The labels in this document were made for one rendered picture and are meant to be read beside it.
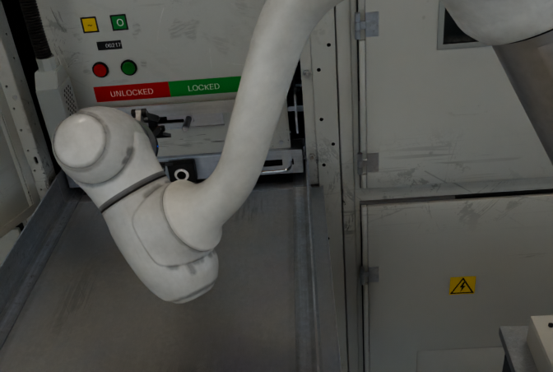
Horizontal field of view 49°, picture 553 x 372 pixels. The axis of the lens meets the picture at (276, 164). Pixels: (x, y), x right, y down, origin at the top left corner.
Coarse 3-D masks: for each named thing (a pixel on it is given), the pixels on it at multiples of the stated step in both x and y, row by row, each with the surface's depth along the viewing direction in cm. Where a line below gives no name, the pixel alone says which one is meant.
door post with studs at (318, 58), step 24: (312, 48) 118; (312, 72) 121; (312, 96) 124; (336, 96) 123; (312, 120) 126; (336, 120) 126; (312, 144) 129; (336, 144) 129; (312, 168) 132; (336, 168) 132; (336, 192) 135; (336, 216) 138; (336, 240) 142; (336, 264) 145; (336, 288) 149; (336, 312) 153
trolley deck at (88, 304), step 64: (256, 192) 134; (320, 192) 132; (64, 256) 120; (256, 256) 115; (320, 256) 113; (64, 320) 104; (128, 320) 103; (192, 320) 101; (256, 320) 100; (320, 320) 99
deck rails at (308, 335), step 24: (48, 192) 128; (48, 216) 128; (312, 216) 123; (24, 240) 116; (48, 240) 124; (312, 240) 117; (24, 264) 116; (312, 264) 100; (0, 288) 106; (24, 288) 112; (312, 288) 105; (0, 312) 106; (312, 312) 100; (0, 336) 101; (312, 336) 95; (312, 360) 91
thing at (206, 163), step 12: (300, 144) 135; (156, 156) 136; (168, 156) 135; (180, 156) 135; (192, 156) 134; (204, 156) 134; (216, 156) 134; (276, 156) 134; (300, 156) 134; (204, 168) 136; (264, 168) 135; (276, 168) 135; (300, 168) 135; (72, 180) 138
